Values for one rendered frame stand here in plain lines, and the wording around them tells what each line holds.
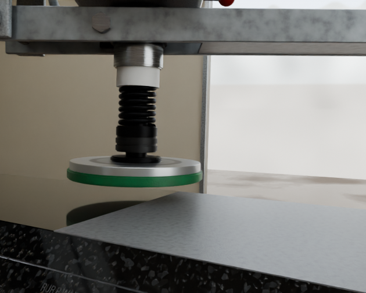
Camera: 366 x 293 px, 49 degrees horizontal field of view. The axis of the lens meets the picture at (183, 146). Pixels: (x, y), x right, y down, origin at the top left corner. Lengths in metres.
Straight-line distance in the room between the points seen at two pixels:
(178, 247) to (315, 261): 0.13
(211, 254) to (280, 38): 0.37
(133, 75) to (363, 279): 0.43
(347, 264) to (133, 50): 0.42
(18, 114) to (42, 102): 0.51
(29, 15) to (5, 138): 6.61
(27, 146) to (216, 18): 6.42
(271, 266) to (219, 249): 0.06
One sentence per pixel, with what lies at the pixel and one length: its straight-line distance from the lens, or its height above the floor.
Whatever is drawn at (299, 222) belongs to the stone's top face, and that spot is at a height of 0.87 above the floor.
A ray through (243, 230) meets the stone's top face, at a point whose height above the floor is 0.87.
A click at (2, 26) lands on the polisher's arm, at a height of 1.12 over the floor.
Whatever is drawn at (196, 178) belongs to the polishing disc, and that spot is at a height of 0.91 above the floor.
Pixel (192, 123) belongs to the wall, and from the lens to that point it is 5.55.
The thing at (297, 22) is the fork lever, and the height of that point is 1.15.
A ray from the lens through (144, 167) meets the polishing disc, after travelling 0.57.
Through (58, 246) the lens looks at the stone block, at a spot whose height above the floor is 0.86.
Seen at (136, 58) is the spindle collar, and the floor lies 1.09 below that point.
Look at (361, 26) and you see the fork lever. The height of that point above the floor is 1.14.
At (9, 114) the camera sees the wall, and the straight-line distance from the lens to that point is 7.18.
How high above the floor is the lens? 0.99
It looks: 3 degrees down
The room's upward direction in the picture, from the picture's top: 2 degrees clockwise
